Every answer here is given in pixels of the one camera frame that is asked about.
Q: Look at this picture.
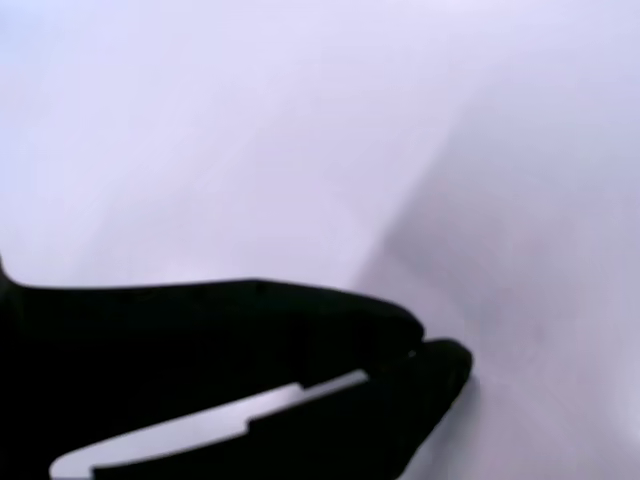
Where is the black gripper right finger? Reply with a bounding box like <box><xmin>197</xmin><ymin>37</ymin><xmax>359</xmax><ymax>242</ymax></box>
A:
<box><xmin>92</xmin><ymin>338</ymin><xmax>474</xmax><ymax>480</ymax></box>

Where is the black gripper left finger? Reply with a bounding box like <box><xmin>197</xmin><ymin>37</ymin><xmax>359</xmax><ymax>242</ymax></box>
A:
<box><xmin>0</xmin><ymin>249</ymin><xmax>426</xmax><ymax>480</ymax></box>

